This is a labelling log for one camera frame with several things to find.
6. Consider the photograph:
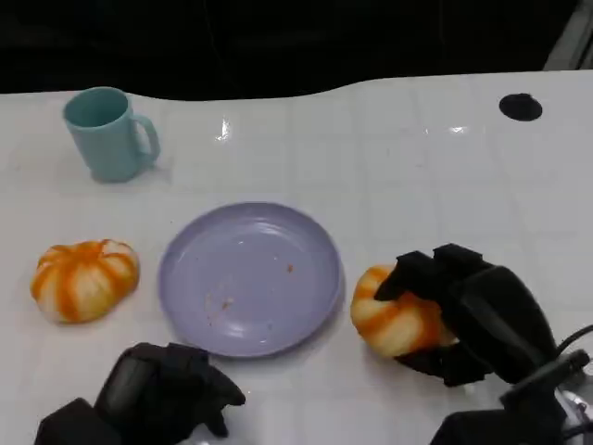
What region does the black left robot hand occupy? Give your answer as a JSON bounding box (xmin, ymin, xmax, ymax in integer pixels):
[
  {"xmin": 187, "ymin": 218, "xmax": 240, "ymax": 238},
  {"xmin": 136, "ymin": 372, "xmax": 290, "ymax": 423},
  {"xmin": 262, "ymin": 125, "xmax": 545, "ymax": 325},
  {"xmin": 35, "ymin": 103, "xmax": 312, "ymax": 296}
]
[{"xmin": 95, "ymin": 341, "xmax": 247, "ymax": 445}]

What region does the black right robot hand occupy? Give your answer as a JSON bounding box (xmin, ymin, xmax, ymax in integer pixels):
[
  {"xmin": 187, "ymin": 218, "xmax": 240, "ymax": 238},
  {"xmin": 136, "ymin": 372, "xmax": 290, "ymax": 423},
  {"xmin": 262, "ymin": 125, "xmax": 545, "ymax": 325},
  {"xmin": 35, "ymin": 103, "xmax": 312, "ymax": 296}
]
[{"xmin": 373, "ymin": 242, "xmax": 558, "ymax": 388}]

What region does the lilac plate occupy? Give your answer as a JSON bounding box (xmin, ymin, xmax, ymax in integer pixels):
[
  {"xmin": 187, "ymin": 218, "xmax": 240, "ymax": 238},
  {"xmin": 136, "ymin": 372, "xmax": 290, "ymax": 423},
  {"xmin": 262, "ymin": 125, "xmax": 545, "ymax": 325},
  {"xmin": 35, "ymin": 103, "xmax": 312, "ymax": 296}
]
[{"xmin": 158, "ymin": 201, "xmax": 347, "ymax": 359}]

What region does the black table grommet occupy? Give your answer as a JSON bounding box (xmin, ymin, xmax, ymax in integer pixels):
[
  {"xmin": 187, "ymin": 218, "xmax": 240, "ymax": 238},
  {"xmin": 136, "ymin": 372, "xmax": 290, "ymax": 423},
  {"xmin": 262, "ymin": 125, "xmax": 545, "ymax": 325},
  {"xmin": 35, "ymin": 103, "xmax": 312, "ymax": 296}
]
[{"xmin": 498, "ymin": 93, "xmax": 544, "ymax": 122}]

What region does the pale green mug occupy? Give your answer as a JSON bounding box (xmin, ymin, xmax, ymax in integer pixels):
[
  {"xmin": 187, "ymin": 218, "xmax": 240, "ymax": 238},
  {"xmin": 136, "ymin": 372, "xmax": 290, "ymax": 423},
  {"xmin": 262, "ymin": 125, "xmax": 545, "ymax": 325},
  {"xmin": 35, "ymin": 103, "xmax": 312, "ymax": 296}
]
[{"xmin": 62, "ymin": 86, "xmax": 161, "ymax": 184}]

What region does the black backdrop cloth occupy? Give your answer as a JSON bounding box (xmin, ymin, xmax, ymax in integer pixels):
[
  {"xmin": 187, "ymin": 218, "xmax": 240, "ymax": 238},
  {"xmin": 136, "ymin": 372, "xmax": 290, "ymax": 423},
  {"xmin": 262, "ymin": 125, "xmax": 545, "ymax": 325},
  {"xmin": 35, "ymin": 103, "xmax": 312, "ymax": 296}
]
[{"xmin": 0, "ymin": 0, "xmax": 578, "ymax": 102}]

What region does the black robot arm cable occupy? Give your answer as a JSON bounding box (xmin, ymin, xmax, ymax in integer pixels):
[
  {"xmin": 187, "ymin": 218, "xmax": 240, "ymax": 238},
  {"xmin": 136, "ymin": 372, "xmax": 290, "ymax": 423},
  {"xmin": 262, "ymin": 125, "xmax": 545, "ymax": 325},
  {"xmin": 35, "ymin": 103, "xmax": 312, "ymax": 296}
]
[{"xmin": 555, "ymin": 324, "xmax": 593, "ymax": 354}]

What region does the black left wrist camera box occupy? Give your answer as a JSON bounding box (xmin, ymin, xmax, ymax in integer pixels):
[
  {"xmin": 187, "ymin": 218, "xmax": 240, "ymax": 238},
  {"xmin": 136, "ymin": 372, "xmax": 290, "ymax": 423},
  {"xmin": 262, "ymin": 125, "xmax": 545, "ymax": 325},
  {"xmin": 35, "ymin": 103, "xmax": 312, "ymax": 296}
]
[{"xmin": 34, "ymin": 397, "xmax": 122, "ymax": 445}]

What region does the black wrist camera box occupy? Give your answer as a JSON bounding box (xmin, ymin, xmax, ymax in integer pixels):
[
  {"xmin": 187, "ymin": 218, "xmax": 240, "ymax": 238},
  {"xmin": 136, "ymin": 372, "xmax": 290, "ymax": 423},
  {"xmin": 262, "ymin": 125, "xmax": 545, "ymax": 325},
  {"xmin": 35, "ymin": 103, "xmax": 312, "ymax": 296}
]
[
  {"xmin": 429, "ymin": 407, "xmax": 576, "ymax": 445},
  {"xmin": 34, "ymin": 397, "xmax": 122, "ymax": 445}
]

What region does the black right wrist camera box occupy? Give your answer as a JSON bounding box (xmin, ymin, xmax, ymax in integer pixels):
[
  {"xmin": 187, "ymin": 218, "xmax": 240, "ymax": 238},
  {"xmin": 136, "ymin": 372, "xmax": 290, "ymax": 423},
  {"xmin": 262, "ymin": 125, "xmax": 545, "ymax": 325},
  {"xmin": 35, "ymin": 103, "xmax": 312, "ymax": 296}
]
[{"xmin": 429, "ymin": 407, "xmax": 576, "ymax": 445}]

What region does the white frame post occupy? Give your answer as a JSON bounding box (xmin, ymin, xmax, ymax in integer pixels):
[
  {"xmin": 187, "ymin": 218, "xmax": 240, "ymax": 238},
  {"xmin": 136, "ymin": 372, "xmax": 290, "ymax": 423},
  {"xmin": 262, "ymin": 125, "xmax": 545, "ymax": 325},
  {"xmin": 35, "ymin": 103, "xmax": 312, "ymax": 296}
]
[{"xmin": 542, "ymin": 0, "xmax": 593, "ymax": 71}]

